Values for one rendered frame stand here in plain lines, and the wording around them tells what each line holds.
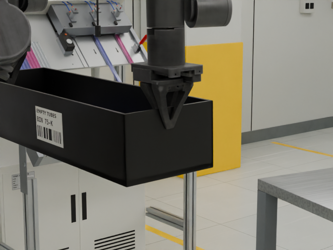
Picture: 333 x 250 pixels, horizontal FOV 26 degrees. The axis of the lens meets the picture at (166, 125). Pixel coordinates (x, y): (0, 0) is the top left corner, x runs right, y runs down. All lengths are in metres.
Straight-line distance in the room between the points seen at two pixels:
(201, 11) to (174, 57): 0.08
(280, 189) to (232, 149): 3.29
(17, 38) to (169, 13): 0.23
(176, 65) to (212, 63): 3.83
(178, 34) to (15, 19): 0.25
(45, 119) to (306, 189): 0.82
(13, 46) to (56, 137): 0.32
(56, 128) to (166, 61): 0.27
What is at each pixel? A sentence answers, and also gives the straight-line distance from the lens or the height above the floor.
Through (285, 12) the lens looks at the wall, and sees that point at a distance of 6.18.
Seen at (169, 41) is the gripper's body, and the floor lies 1.23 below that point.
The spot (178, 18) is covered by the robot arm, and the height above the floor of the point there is 1.26.
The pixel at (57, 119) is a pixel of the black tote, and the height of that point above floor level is 1.09.
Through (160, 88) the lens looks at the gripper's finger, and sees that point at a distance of 1.06.
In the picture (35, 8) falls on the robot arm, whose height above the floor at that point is 1.26.
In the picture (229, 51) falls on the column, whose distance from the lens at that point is 5.00.
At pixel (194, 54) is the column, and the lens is 4.79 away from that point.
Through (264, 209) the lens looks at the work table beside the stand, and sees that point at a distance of 1.94.
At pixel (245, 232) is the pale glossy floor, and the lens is 3.91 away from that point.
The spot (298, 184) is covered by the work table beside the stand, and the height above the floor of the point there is 0.80.
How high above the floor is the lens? 1.32
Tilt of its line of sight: 11 degrees down
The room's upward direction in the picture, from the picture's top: straight up
